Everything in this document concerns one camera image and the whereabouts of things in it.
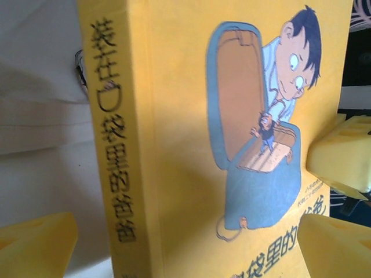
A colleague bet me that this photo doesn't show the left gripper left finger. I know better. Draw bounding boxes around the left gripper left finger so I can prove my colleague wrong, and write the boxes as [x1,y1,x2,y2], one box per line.
[0,212,78,278]

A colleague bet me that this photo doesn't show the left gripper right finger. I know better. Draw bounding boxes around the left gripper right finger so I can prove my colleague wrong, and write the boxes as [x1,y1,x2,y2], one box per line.
[300,215,371,278]

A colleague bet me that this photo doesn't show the beige canvas backpack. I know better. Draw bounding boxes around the beige canvas backpack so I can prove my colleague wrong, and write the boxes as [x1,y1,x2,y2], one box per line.
[0,0,117,278]

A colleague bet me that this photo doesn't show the yellow book boy and bag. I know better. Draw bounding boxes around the yellow book boy and bag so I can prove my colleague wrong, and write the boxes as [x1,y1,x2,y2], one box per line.
[77,0,353,278]

